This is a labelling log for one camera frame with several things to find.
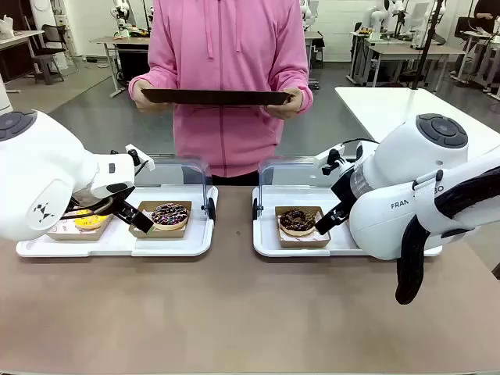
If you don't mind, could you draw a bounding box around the person in pink hoodie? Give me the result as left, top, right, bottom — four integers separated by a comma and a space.
128, 0, 314, 186

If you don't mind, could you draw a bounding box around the grey desk with black frame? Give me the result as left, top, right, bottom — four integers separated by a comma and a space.
455, 27, 500, 91

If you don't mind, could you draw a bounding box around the clear display case lid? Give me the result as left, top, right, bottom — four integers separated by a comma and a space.
252, 155, 337, 222
134, 155, 216, 227

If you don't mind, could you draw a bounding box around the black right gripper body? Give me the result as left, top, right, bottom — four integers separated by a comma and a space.
330, 168, 359, 210

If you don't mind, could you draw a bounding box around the person's right forearm pink sleeve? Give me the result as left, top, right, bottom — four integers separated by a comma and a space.
128, 58, 184, 98

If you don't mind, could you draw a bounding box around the grey table with white legs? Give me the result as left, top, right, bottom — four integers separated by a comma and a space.
89, 35, 152, 98

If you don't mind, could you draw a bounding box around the person's left forearm pink sleeve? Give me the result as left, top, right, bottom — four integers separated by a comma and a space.
273, 62, 314, 106

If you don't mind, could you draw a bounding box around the cardboard donut box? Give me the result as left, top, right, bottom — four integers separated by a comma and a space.
128, 200, 193, 240
274, 205, 332, 248
46, 212, 115, 241

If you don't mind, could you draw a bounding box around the white cylindrical appliance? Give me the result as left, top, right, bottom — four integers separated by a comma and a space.
0, 72, 12, 115

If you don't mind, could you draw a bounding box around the white bag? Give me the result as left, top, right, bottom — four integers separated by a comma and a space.
0, 14, 16, 38

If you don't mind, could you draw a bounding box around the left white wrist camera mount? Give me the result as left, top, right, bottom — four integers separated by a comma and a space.
124, 144, 156, 173

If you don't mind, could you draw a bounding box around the background person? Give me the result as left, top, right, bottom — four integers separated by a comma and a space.
473, 0, 500, 20

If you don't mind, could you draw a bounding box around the yellow sprinkled donut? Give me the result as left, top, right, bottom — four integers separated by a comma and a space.
73, 209, 109, 230

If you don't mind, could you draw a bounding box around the wooden top desk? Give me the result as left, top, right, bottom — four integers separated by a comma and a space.
0, 30, 46, 85

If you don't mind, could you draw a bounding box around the person's left hand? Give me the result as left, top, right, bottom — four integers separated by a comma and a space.
266, 88, 304, 120

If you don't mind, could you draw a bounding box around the white display case base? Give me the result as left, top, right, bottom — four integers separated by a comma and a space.
252, 184, 444, 258
15, 184, 219, 258

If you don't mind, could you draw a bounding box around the dark chocolate sprinkled donut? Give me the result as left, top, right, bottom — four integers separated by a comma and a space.
278, 209, 316, 237

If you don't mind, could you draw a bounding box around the dark brown serving tray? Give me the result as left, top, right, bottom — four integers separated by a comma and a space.
140, 88, 296, 107

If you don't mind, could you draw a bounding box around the black stand pole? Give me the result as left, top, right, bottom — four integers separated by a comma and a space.
409, 0, 447, 91

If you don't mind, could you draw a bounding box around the grey work desk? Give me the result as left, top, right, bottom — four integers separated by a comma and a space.
365, 41, 466, 89

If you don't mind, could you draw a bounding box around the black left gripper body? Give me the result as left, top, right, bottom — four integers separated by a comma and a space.
72, 181, 136, 215

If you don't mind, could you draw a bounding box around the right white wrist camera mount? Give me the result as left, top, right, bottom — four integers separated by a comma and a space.
315, 142, 359, 177

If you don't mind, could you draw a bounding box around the chocolate donut with pink drizzle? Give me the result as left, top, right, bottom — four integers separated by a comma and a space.
150, 202, 190, 232

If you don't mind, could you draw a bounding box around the person's right hand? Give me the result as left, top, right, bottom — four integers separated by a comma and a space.
131, 80, 157, 113

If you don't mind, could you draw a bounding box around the thin black cable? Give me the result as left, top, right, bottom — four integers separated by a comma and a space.
342, 137, 378, 148

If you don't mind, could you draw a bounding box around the black office chair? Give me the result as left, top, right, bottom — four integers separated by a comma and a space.
30, 23, 68, 85

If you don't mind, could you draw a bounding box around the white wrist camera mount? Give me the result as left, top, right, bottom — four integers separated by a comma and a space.
315, 142, 359, 177
124, 144, 156, 173

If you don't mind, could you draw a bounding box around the black cable sleeve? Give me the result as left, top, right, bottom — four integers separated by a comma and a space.
394, 166, 500, 305

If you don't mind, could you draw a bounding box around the black cabinet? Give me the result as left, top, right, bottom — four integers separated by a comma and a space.
116, 43, 152, 84

